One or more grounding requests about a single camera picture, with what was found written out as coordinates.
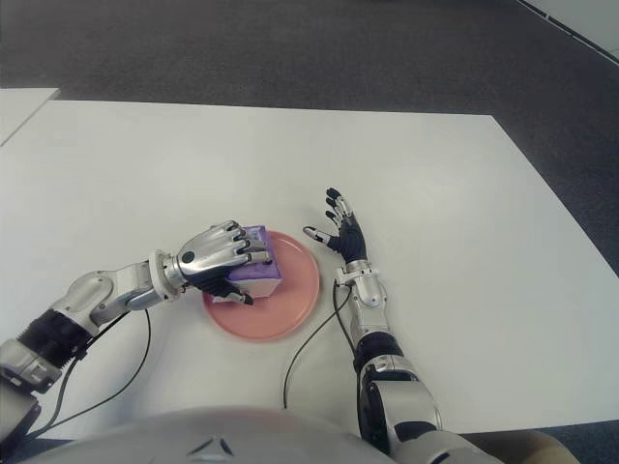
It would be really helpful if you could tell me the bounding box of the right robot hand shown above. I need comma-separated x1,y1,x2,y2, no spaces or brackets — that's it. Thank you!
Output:
303,187,368,265

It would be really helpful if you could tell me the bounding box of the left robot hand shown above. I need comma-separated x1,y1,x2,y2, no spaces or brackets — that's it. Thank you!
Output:
173,220,275,306

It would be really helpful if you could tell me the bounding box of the purple tissue paper pack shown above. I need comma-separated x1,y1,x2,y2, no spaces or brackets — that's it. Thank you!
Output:
212,224,284,304

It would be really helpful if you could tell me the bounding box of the pink round plate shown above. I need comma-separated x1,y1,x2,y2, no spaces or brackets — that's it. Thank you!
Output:
201,230,321,343

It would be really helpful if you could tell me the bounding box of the silver robot torso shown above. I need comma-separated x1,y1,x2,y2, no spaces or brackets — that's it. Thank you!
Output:
28,408,489,464

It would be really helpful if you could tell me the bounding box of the beige rounded object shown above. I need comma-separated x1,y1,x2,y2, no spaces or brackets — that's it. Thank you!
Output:
483,429,572,464

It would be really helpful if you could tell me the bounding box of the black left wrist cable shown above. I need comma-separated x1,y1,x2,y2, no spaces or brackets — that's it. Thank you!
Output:
28,306,152,439

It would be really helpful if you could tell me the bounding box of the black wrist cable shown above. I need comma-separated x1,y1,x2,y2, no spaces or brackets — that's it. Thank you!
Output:
28,306,152,439
282,279,352,410

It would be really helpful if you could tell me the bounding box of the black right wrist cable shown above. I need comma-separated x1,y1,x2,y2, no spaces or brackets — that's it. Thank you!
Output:
282,279,352,410

